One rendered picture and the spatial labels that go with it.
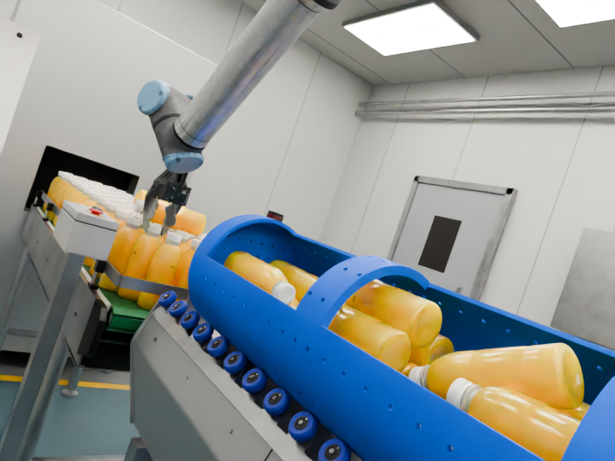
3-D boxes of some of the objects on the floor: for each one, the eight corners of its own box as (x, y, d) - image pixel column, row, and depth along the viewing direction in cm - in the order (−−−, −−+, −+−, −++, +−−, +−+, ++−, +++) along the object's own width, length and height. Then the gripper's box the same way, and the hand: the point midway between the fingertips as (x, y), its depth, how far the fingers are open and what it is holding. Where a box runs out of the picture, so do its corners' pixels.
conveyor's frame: (-26, 666, 113) (99, 307, 113) (-29, 369, 245) (28, 202, 244) (164, 620, 142) (263, 335, 142) (70, 376, 273) (122, 228, 273)
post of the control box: (-60, 621, 121) (71, 247, 120) (-59, 608, 124) (69, 243, 124) (-40, 617, 123) (88, 251, 123) (-40, 605, 126) (84, 247, 126)
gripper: (167, 154, 122) (139, 232, 122) (207, 169, 129) (180, 243, 129) (156, 151, 129) (130, 226, 129) (195, 166, 136) (169, 237, 136)
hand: (154, 228), depth 131 cm, fingers closed on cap, 4 cm apart
